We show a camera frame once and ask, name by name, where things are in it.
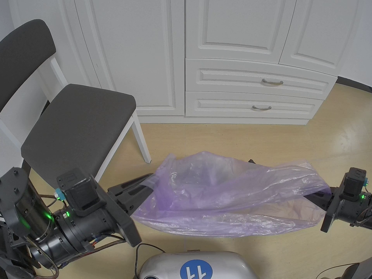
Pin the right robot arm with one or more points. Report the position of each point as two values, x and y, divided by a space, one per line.
366 214

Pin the purple plastic bag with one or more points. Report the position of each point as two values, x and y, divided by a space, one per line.
221 196

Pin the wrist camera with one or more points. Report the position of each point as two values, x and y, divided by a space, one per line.
354 183
80 190

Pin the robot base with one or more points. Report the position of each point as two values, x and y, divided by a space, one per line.
197 264

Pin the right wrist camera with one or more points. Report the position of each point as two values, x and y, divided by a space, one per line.
354 183

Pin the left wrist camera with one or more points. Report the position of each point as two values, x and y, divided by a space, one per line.
80 190

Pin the white wardrobe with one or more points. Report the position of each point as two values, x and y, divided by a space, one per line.
232 54

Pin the grey and white chair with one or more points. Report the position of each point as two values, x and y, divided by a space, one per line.
78 121

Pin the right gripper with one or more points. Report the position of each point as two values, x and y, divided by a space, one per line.
334 208

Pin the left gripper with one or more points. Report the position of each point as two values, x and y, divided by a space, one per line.
116 214

